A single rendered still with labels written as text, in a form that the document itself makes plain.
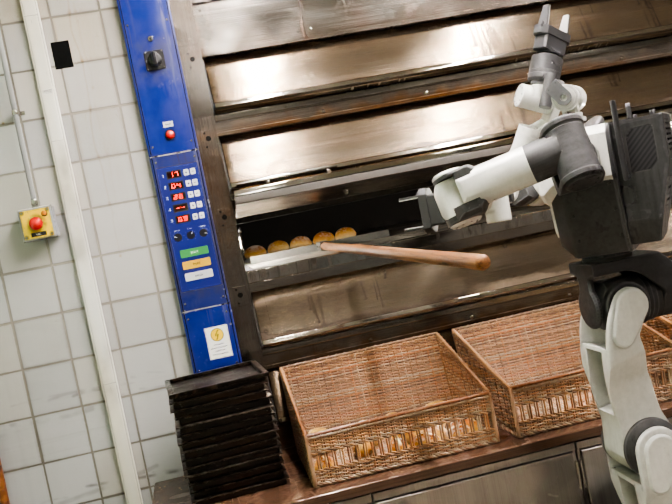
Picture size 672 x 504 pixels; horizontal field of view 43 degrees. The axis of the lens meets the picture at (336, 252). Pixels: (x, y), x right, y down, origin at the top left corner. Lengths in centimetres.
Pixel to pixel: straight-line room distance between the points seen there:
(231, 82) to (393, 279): 85
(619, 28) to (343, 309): 138
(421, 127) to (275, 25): 59
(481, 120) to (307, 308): 87
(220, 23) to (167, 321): 99
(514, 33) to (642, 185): 118
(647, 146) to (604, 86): 118
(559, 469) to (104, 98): 178
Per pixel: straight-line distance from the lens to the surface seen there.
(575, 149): 191
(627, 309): 212
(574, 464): 260
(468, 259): 159
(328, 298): 288
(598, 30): 322
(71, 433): 292
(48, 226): 278
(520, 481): 255
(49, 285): 286
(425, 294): 293
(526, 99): 245
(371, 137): 291
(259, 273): 283
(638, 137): 206
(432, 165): 279
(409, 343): 291
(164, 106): 282
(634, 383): 220
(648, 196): 206
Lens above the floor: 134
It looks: 3 degrees down
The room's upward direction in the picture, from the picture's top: 11 degrees counter-clockwise
